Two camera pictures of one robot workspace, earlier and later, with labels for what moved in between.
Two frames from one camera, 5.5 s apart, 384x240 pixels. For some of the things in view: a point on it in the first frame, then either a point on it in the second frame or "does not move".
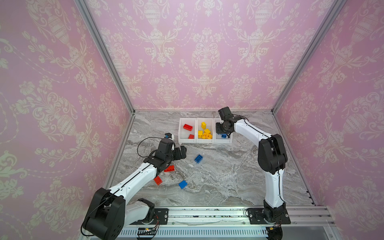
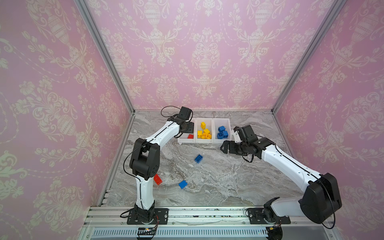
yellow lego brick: x=207 y=136 does not move
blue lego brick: x=198 y=158 does not move
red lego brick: x=158 y=180 does not move
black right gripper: x=223 y=129 -> x=231 y=147
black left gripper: x=183 y=152 -> x=190 y=129
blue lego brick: x=183 y=184 does not move
